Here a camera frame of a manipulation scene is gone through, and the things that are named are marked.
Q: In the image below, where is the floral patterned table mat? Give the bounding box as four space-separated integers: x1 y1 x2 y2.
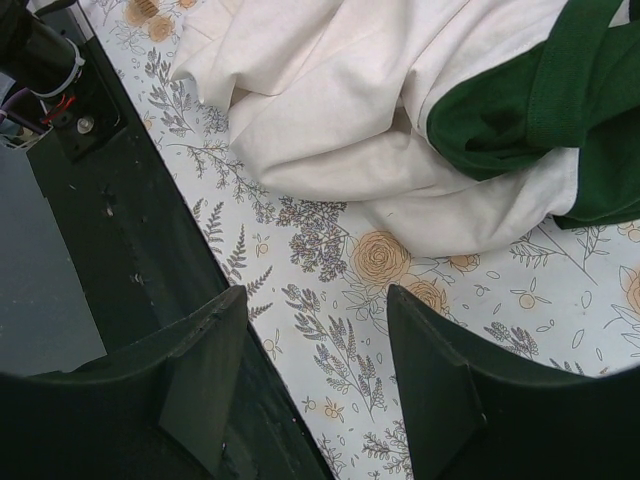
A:
83 1 639 479

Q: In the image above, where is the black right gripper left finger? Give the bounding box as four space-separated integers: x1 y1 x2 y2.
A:
1 286 248 479

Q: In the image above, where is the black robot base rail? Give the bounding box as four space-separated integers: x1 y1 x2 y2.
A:
29 6 331 479

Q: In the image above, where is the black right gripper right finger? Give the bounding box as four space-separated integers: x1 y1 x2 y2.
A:
387 286 639 479

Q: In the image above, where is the green and grey raglan shirt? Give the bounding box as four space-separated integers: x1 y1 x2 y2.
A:
173 1 639 257

